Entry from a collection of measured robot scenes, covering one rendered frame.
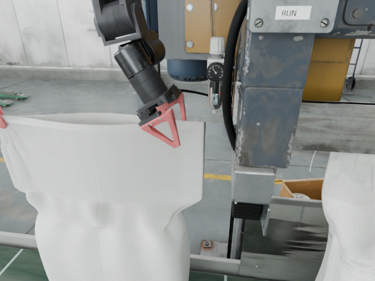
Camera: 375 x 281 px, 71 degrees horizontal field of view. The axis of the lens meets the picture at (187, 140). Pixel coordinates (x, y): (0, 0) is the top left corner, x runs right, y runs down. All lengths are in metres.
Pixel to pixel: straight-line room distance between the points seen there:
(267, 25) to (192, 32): 0.44
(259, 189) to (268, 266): 0.73
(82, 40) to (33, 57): 1.29
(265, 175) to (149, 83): 0.27
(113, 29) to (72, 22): 5.85
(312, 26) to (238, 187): 0.22
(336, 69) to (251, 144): 0.36
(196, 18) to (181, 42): 0.07
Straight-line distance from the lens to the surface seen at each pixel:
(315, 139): 0.55
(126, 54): 0.51
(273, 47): 0.32
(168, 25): 0.73
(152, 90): 0.50
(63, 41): 6.52
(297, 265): 1.10
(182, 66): 0.76
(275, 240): 1.00
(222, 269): 1.13
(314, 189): 2.07
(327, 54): 0.60
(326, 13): 0.29
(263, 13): 0.27
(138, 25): 0.50
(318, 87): 0.66
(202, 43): 0.70
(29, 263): 1.29
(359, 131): 0.57
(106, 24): 0.51
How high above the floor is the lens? 1.25
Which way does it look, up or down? 25 degrees down
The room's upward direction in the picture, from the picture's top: straight up
